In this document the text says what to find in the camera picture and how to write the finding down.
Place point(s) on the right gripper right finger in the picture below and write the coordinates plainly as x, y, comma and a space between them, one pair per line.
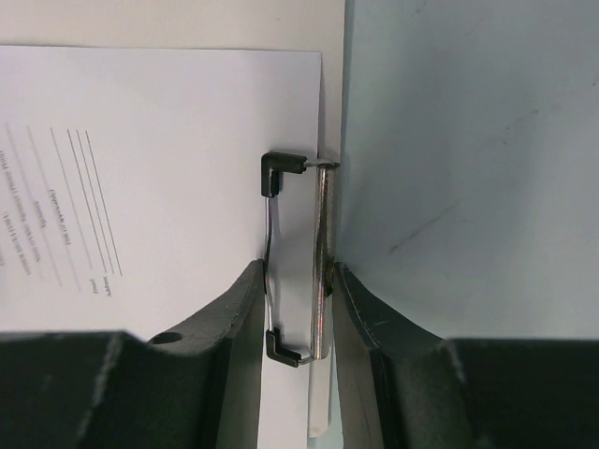
401, 386

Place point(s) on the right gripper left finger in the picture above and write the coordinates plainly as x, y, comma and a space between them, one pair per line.
195, 385

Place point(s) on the white signature form sheet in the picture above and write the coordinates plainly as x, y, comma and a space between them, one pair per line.
130, 184

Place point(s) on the metal folder clip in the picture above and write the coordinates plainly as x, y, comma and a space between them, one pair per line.
273, 167

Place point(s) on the white folder with clip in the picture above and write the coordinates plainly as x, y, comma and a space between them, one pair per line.
300, 407

